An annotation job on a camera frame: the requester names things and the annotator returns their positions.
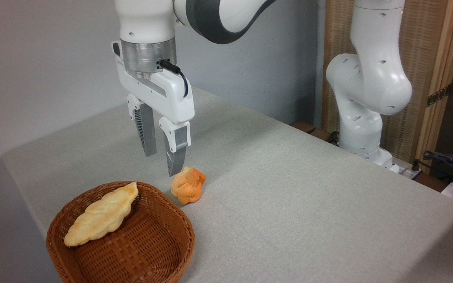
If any dark metal screen hinge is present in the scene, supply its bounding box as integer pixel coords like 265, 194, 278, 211
426, 84, 452, 107

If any wood and rattan folding screen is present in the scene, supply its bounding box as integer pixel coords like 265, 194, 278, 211
323, 0, 453, 174

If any brown wooden base board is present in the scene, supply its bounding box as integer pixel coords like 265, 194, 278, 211
289, 121, 341, 147

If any long pale braided bread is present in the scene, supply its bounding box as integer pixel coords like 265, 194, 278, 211
64, 182, 139, 247

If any brown woven wicker basket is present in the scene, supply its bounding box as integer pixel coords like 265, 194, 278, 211
46, 181, 195, 283

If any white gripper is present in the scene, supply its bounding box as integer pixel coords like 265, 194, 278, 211
112, 40, 195, 177

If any round orange bread roll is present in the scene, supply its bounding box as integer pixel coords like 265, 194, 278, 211
171, 167, 206, 206

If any grey tablecloth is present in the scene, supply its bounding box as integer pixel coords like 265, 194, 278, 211
2, 86, 453, 283

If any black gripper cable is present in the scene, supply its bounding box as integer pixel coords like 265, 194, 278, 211
160, 59, 189, 98

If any black cable bundle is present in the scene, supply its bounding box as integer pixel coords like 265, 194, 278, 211
422, 151, 453, 186

